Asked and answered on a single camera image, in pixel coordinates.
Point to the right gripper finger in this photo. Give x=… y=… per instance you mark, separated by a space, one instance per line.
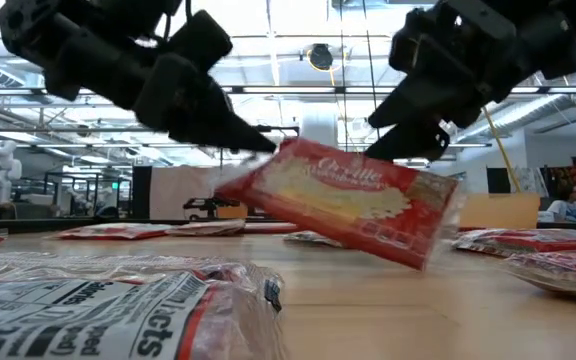
x=413 y=142
x=433 y=102

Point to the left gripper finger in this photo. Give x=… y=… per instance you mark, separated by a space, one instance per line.
x=220 y=97
x=183 y=100

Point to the beige curtain partition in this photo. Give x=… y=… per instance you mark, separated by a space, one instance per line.
x=178 y=192

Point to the black partition panel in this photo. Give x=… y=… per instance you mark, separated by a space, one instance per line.
x=141 y=192
x=498 y=180

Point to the distant black robot arms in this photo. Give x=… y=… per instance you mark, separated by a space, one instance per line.
x=210 y=203

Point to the orange plastic basket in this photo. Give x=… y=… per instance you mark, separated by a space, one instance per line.
x=503 y=212

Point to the distant orange basket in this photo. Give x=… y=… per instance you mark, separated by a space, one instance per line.
x=231 y=212

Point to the person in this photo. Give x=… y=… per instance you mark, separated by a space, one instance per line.
x=565 y=207

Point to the colourful wall picture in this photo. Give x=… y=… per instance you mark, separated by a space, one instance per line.
x=575 y=175

